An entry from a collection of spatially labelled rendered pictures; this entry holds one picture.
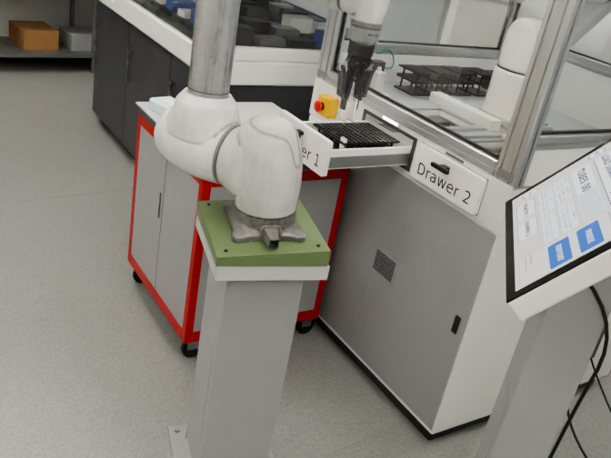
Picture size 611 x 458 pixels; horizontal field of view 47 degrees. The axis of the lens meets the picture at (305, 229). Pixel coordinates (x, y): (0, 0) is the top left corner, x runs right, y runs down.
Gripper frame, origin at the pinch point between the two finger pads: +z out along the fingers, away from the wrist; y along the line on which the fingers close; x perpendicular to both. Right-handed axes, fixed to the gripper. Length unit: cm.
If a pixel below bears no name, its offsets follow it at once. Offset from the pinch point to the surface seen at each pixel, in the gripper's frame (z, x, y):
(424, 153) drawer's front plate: 9.2, -14.2, 21.2
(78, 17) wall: 69, 427, 41
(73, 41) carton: 77, 381, 25
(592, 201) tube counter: -11, -88, -4
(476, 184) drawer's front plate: 9.3, -37.6, 21.1
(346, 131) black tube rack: 10.0, 8.1, 7.5
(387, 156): 13.2, -6.3, 14.2
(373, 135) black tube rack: 9.9, 3.2, 14.6
